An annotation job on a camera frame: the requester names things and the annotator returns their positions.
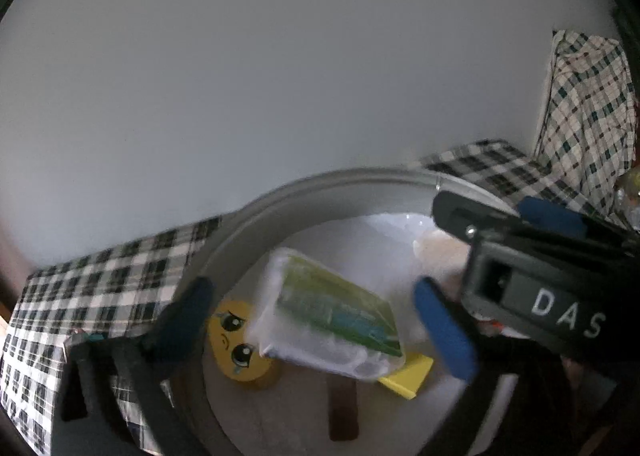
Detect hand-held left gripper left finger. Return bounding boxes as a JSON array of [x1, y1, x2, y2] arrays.
[[50, 276, 217, 456]]

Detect yellow box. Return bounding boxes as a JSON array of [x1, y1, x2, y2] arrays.
[[377, 355, 435, 399]]

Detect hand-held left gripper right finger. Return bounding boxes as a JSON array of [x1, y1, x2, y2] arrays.
[[414, 277, 576, 456]]

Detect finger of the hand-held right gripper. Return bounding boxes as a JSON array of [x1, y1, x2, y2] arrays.
[[431, 190, 532, 240], [517, 196, 640, 257]]

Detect black white plaid bed sheet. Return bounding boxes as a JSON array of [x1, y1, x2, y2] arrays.
[[0, 138, 640, 456]]

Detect yellow face toy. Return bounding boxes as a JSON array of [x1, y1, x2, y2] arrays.
[[207, 299, 281, 389]]

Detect clear plastic box green card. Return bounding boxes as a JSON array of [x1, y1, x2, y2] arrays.
[[248, 247, 407, 381]]

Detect pale translucent object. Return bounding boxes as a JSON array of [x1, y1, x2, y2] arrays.
[[614, 171, 640, 229]]

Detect white green plaid cloth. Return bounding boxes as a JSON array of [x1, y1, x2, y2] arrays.
[[534, 30, 640, 227]]

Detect brown wooden block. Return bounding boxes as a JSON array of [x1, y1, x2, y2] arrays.
[[327, 371, 360, 442]]

